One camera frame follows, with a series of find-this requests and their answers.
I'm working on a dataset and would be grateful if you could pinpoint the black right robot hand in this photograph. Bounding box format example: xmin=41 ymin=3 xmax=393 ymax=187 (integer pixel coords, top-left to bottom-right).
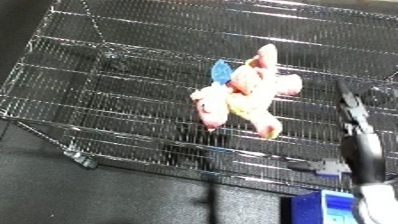
xmin=334 ymin=79 xmax=390 ymax=186

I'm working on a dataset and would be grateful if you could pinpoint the pink yellow plush toy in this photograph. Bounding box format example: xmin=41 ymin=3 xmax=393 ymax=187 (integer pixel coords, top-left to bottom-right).
xmin=188 ymin=43 xmax=306 ymax=140

